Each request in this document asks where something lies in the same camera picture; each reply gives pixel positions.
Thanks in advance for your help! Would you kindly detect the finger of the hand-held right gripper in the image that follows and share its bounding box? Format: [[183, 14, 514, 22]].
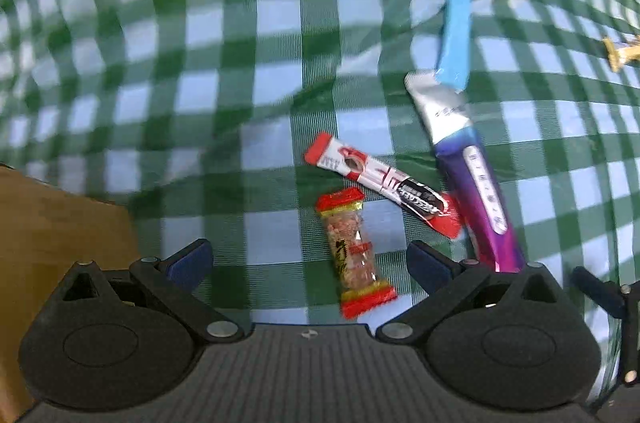
[[571, 265, 629, 319]]

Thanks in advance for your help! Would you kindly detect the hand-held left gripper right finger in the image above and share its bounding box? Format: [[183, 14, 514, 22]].
[[375, 240, 569, 345]]

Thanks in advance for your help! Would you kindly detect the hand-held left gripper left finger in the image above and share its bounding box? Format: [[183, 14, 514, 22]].
[[61, 239, 247, 345]]

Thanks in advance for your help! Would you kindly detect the red clear nut bar packet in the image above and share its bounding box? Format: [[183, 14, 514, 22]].
[[313, 186, 399, 321]]

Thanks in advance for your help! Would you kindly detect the red white coffee stick packet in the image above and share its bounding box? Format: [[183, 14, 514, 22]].
[[303, 131, 466, 240]]

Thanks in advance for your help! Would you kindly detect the purple silver stick packet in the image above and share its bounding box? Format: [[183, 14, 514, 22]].
[[403, 70, 527, 274]]

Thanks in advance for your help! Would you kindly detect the cardboard box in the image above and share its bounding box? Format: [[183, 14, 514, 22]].
[[0, 164, 142, 415]]

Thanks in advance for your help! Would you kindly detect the light blue stick packet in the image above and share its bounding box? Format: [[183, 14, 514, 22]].
[[434, 0, 475, 93]]

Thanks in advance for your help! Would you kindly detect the gold candy bar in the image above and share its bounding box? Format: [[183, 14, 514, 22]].
[[601, 36, 640, 72]]

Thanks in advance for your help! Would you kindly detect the green checked cloth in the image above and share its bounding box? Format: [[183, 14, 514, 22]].
[[0, 0, 640, 406]]

